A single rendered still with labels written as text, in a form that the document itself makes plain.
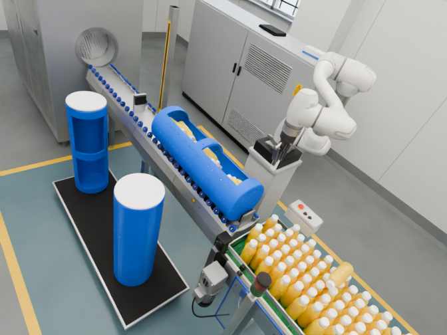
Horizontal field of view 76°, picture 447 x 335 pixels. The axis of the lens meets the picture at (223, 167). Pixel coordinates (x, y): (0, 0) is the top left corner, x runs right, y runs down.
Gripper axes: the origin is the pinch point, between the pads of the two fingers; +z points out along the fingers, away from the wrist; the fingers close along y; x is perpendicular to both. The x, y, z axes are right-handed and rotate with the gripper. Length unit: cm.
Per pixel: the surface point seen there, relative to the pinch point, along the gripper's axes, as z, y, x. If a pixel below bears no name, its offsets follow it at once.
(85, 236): 128, -67, 90
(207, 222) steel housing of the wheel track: 58, -16, 17
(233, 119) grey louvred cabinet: 110, 154, 164
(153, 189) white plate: 39, -41, 42
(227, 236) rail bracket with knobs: 42.8, -21.3, -3.5
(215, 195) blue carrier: 32.3, -16.2, 17.0
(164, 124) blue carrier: 25, -13, 80
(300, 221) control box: 36.5, 21.8, -20.9
